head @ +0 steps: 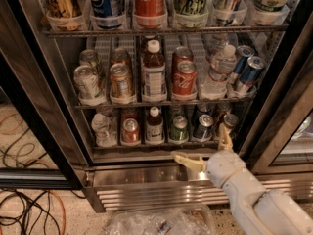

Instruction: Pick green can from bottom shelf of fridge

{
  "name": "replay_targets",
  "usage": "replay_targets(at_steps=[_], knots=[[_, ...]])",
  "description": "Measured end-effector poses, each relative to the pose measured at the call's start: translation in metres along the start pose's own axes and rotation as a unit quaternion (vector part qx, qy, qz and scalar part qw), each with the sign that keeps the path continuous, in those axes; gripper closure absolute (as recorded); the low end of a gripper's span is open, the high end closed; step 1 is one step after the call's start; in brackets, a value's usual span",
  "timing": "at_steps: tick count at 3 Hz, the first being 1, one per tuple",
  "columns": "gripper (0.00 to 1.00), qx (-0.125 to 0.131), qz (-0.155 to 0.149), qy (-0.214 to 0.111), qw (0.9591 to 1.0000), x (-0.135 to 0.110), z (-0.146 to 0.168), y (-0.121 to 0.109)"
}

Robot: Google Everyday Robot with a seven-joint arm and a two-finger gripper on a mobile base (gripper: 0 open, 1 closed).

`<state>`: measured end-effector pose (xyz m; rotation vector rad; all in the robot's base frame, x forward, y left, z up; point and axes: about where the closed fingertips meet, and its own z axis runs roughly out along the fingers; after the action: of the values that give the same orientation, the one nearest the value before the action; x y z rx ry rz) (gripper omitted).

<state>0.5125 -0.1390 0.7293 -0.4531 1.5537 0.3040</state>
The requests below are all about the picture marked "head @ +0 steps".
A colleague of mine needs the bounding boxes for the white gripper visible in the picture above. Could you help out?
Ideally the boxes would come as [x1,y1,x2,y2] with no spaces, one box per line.
[171,123,246,188]

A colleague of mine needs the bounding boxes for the green can bottom front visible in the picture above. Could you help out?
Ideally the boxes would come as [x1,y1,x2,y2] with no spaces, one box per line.
[169,116,188,142]

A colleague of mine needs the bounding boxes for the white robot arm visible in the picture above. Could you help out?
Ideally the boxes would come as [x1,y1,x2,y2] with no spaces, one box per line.
[171,124,313,235]

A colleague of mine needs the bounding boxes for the dark blue can bottom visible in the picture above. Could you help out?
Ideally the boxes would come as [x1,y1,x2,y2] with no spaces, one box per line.
[193,115,213,140]

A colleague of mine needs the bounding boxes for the gold brown can bottom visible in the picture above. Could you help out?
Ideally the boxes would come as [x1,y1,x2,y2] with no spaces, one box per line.
[215,114,239,140]

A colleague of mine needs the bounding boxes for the green can bottom back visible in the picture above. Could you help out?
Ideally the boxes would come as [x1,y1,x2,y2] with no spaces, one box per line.
[170,105,185,118]

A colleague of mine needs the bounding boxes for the brown tea bottle bottom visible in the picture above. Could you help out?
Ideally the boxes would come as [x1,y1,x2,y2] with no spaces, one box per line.
[146,107,163,144]

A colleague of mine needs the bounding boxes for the brown tea bottle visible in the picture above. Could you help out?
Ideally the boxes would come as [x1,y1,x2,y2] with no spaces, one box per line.
[142,40,166,102]
[146,107,163,144]

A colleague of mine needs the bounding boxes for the right glass fridge door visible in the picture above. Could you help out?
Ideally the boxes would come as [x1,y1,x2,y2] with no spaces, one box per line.
[251,52,313,175]

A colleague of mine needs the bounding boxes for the glass fridge door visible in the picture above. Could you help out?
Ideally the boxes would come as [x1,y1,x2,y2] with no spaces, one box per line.
[0,0,87,189]
[251,52,313,175]

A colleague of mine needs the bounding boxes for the red Coca-Cola can front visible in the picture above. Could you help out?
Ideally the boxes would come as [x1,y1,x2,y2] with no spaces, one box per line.
[173,61,198,96]

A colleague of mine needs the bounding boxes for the red coca-cola can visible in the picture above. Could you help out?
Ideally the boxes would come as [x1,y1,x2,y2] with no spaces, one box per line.
[173,61,198,96]
[172,46,194,70]

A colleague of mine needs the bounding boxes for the red can bottom front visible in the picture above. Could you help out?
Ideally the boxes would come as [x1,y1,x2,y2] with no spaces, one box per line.
[122,118,140,144]

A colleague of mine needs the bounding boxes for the blue Red Bull can front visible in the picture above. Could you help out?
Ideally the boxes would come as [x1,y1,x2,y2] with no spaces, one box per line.
[235,56,266,94]

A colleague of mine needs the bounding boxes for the blue red bull can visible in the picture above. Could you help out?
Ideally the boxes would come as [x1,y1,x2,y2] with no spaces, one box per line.
[235,56,266,94]
[213,0,242,25]
[229,45,254,85]

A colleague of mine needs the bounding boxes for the red Coca-Cola can back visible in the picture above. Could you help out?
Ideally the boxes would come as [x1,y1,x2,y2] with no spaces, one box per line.
[172,46,194,70]

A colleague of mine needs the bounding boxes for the blue Red Bull can back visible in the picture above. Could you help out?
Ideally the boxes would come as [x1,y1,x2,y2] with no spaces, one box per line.
[229,45,254,85]

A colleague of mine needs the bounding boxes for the clear water bottle bottom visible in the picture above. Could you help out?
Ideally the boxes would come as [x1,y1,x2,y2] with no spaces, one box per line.
[91,113,117,148]

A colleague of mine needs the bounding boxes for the clear water bottle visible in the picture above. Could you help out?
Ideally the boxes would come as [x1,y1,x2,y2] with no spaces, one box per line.
[91,113,117,148]
[201,45,237,100]

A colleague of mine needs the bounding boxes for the gold can middle front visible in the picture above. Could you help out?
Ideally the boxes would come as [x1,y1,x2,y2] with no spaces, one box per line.
[110,63,133,104]

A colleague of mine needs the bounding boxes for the stainless steel display fridge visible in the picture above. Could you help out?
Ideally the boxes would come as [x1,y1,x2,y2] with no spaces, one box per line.
[0,0,313,213]

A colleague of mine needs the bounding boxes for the gold can middle back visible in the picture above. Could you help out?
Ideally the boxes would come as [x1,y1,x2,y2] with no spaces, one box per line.
[110,48,131,67]

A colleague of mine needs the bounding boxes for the blue Red Bull can top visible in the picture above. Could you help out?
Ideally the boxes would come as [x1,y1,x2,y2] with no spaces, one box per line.
[213,0,242,25]

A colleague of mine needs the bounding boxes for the green tall can top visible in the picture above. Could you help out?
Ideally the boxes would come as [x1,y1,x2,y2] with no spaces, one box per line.
[174,0,207,27]

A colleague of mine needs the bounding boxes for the silver can middle front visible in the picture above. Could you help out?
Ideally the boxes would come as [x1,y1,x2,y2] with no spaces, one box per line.
[73,65,106,106]

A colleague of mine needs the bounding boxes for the silver can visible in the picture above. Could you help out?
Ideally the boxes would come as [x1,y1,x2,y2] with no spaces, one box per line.
[79,49,101,73]
[73,65,106,106]

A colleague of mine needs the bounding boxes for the silver can middle back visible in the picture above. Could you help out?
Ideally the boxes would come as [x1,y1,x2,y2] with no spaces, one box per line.
[79,49,101,73]

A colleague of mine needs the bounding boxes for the left glass fridge door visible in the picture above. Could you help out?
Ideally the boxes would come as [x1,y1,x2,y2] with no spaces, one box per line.
[0,0,87,189]

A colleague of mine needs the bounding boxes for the blue Pepsi can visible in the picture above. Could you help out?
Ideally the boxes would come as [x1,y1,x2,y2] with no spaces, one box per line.
[91,0,125,29]

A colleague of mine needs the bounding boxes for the yellow can top shelf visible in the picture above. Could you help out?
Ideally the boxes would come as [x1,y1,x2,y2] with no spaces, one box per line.
[47,0,81,31]

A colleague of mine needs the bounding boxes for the clear water bottle middle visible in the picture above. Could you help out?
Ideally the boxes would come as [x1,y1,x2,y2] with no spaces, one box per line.
[201,45,237,100]

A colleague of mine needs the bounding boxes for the clear plastic bin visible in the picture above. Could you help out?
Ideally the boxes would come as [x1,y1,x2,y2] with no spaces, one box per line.
[105,204,216,235]

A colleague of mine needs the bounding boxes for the brown tea bottle middle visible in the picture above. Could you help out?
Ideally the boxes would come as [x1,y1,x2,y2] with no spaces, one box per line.
[142,40,166,102]

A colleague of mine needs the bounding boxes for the middle wire shelf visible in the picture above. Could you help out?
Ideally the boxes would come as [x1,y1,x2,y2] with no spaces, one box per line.
[74,98,253,110]

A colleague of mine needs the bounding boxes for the wire shelf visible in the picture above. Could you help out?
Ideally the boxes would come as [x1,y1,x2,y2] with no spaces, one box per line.
[43,24,288,38]
[74,98,253,110]
[93,140,218,150]

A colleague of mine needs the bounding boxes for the bottom wire shelf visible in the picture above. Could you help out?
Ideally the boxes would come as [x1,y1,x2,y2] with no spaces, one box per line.
[93,140,218,150]

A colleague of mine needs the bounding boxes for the black and orange floor cables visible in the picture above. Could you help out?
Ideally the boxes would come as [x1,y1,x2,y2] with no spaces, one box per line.
[0,112,86,235]

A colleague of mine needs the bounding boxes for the top wire shelf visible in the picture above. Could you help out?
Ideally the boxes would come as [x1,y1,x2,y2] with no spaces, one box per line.
[43,24,288,38]

